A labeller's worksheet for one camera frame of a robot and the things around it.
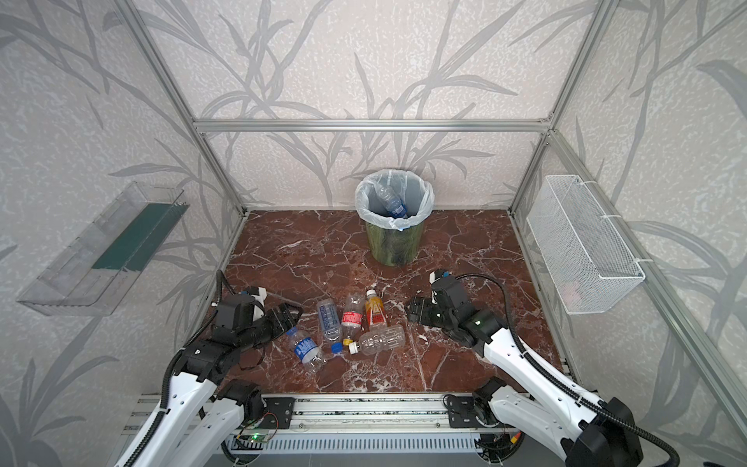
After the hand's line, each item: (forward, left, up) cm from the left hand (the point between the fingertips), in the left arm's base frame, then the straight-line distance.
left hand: (299, 308), depth 77 cm
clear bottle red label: (+2, -13, -9) cm, 16 cm away
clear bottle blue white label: (+40, -24, +2) cm, 46 cm away
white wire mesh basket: (+5, -67, +20) cm, 70 cm away
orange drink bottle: (+1, -20, -9) cm, 22 cm away
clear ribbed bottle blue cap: (0, -7, -9) cm, 12 cm away
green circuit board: (-28, +7, -13) cm, 32 cm away
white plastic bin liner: (+39, -32, +6) cm, 51 cm away
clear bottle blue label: (-8, -1, -9) cm, 12 cm away
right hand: (+3, -31, -1) cm, 32 cm away
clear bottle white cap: (-5, -22, -8) cm, 24 cm away
